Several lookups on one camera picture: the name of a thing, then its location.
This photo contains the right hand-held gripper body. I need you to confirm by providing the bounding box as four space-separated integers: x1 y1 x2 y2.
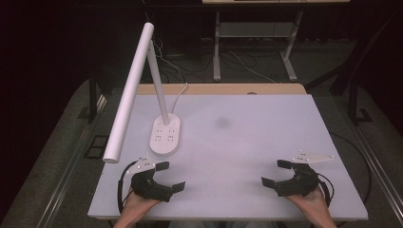
275 149 335 199

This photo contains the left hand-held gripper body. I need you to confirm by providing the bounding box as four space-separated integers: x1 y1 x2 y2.
125 153 175 203

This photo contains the white desk lamp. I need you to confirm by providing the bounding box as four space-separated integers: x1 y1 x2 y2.
102 22 182 164

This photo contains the person's left hand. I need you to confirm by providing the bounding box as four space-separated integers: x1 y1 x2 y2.
121 187 162 220

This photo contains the person's right hand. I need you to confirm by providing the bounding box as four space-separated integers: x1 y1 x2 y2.
284 185 331 218

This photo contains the black stand leg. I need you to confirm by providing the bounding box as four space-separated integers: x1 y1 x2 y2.
87 74 99 124

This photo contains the black metal stand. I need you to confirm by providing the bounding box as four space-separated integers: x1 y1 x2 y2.
303 12 403 125

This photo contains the grey metal stand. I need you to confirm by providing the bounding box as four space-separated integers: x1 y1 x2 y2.
212 10 304 84

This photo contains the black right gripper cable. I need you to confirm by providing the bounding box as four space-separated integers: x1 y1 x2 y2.
316 172 336 208

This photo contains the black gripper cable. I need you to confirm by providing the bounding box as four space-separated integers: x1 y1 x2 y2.
316 172 336 208
116 161 138 215

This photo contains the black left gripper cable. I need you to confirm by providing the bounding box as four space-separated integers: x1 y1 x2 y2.
116 161 138 215

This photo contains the black floor cable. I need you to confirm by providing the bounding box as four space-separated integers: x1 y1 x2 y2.
329 131 373 205

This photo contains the black floor frame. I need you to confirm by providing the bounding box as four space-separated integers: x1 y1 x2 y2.
84 134 110 160

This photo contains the white lamp cable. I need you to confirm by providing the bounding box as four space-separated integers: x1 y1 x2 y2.
153 39 189 116

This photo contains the white floor cable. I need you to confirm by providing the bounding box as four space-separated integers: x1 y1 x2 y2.
227 49 278 85

